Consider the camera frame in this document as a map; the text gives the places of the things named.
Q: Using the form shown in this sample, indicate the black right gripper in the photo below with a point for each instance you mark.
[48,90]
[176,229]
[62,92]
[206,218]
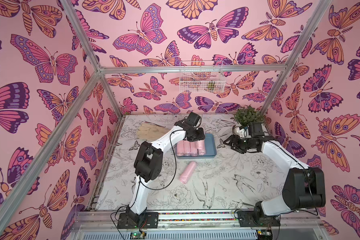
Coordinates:
[236,142]

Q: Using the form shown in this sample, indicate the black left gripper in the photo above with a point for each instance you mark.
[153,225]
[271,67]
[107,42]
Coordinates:
[201,132]

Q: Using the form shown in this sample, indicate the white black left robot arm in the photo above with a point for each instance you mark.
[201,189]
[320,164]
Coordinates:
[149,161]

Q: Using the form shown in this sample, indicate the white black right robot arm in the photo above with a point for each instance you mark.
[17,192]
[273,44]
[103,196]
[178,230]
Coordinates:
[304,186]

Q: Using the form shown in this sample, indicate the blue plastic storage box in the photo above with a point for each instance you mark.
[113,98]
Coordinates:
[211,150]

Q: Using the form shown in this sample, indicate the green plant in white pot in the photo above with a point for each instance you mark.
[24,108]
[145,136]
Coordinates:
[245,117]

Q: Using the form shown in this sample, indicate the cream work glove red cuff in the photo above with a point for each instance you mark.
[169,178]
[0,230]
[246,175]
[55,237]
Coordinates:
[151,132]

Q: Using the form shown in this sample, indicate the white wire wall basket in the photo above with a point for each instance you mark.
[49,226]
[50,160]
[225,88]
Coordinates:
[202,82]

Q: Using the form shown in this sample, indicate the aluminium frame top bar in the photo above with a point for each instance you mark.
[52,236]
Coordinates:
[211,68]

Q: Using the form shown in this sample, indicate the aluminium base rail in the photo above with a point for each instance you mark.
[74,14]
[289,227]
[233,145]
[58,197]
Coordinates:
[170,220]

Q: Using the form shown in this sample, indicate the aluminium frame post right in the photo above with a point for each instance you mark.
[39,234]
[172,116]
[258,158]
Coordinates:
[310,27]

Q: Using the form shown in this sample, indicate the aluminium frame post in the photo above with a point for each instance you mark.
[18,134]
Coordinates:
[310,27]
[76,24]

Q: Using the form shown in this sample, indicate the aluminium frame post left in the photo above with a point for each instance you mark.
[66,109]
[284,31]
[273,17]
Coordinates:
[76,24]

